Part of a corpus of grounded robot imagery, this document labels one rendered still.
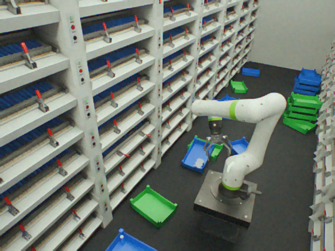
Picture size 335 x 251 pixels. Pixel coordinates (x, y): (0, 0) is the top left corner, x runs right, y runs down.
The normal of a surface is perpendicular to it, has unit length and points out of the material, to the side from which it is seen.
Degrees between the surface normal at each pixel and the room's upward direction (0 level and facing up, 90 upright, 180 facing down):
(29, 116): 18
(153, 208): 0
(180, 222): 0
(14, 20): 108
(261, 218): 0
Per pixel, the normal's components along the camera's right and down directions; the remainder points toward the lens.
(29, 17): 0.82, 0.53
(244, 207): 0.04, -0.84
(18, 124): 0.29, -0.70
